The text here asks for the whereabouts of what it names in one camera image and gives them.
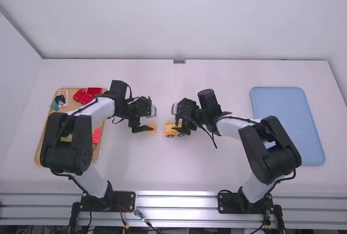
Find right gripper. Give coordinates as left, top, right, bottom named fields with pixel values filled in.
left=173, top=97, right=201, bottom=137

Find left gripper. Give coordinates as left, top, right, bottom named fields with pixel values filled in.
left=126, top=96, right=156, bottom=134

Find yellow toy brick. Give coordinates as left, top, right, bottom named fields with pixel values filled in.
left=134, top=123, right=158, bottom=135

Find yellow toy car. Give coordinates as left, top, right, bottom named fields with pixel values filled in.
left=163, top=121, right=187, bottom=139

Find red toy brick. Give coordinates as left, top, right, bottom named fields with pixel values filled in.
left=86, top=86, right=104, bottom=97
left=92, top=126, right=104, bottom=145
left=72, top=89, right=95, bottom=107

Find silver rails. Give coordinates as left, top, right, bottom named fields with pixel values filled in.
left=0, top=190, right=347, bottom=230

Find blue toy brick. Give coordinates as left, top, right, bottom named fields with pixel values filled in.
left=49, top=95, right=67, bottom=111

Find tan tray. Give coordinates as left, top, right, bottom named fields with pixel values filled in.
left=33, top=87, right=110, bottom=166

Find blue mat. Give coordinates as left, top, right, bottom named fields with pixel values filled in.
left=249, top=86, right=326, bottom=167

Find black cable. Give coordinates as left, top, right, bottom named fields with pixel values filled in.
left=111, top=116, right=130, bottom=125
left=199, top=124, right=219, bottom=150

